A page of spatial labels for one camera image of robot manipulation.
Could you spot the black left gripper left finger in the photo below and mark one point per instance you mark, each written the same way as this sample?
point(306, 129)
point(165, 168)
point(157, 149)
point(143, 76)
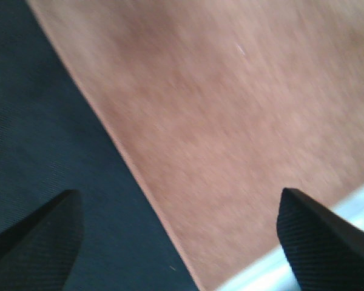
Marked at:
point(38, 252)

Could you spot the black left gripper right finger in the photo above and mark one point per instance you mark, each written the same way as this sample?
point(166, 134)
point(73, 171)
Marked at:
point(325, 252)

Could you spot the brown towel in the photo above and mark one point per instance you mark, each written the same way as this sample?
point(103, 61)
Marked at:
point(216, 106)

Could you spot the black table cloth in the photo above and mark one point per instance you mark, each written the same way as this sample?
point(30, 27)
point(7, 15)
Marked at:
point(51, 141)

